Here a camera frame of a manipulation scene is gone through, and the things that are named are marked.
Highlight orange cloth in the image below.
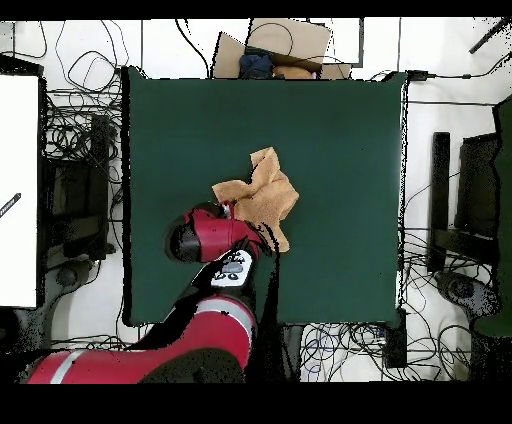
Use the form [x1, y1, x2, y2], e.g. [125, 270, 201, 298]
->
[272, 64, 314, 80]

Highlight black rod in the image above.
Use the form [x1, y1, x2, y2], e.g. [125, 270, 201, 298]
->
[468, 17, 512, 55]

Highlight black equipment block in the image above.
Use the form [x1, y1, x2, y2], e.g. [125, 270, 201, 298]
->
[41, 113, 117, 261]

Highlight tan terry towel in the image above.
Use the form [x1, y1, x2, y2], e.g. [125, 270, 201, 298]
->
[211, 146, 300, 254]

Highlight dark blue cloth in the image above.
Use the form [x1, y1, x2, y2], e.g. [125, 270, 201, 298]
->
[238, 53, 275, 80]

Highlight brown cardboard box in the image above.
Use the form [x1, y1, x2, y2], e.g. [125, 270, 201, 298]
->
[211, 17, 353, 80]

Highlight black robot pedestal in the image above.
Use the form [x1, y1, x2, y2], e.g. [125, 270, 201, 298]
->
[255, 323, 305, 383]

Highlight black frame stand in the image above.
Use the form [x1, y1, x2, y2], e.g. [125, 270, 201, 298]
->
[426, 131, 501, 273]

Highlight white board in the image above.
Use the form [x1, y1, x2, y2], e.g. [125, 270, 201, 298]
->
[0, 74, 40, 308]

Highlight black label strip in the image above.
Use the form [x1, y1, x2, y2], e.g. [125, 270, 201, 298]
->
[0, 192, 22, 219]

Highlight black pedestal foot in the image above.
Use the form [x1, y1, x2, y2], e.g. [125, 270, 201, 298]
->
[434, 270, 501, 321]
[54, 263, 83, 288]

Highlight green cloth cover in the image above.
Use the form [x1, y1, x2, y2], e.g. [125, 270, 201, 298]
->
[473, 93, 512, 337]

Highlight dark green table cloth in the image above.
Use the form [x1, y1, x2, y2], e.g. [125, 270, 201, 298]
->
[121, 65, 409, 327]

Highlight black box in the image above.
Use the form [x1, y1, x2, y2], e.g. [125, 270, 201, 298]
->
[384, 309, 408, 369]

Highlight tangled floor cables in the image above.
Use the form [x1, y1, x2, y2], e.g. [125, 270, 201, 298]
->
[299, 323, 387, 383]

